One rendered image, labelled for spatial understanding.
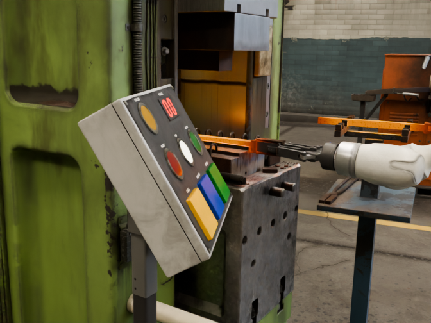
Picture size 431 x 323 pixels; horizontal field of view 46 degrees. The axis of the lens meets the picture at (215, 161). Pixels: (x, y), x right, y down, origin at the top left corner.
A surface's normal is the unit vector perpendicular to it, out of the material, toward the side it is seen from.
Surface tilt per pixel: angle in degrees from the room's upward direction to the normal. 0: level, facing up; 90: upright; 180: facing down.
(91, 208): 90
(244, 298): 90
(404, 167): 76
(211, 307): 42
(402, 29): 91
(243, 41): 90
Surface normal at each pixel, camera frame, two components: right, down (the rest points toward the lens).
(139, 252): -0.54, 0.18
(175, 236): -0.14, 0.22
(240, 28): 0.84, 0.14
